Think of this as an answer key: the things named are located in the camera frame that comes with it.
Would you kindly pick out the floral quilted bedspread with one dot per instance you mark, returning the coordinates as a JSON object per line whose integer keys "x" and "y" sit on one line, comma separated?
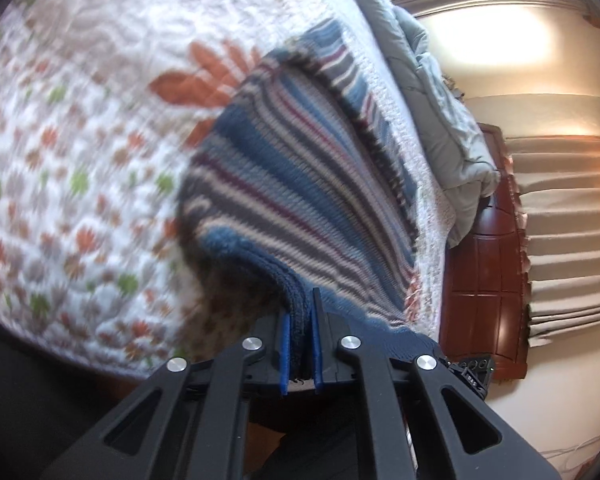
{"x": 101, "y": 105}

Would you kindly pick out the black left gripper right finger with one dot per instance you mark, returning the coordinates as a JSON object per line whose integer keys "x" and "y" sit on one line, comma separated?
{"x": 419, "y": 419}

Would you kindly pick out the dark wooden bed footboard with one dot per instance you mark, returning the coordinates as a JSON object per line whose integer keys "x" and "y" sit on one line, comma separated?
{"x": 486, "y": 285}

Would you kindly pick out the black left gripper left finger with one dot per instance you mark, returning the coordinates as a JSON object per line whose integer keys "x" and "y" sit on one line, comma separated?
{"x": 187, "y": 420}

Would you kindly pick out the beige pleated curtain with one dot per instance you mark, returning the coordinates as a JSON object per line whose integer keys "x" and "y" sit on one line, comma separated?
{"x": 558, "y": 185}

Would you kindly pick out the grey rumpled comforter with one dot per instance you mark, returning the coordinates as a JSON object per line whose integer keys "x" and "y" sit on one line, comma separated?
{"x": 453, "y": 143}

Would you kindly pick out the striped knitted sweater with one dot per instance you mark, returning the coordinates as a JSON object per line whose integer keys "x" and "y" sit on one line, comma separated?
{"x": 298, "y": 191}

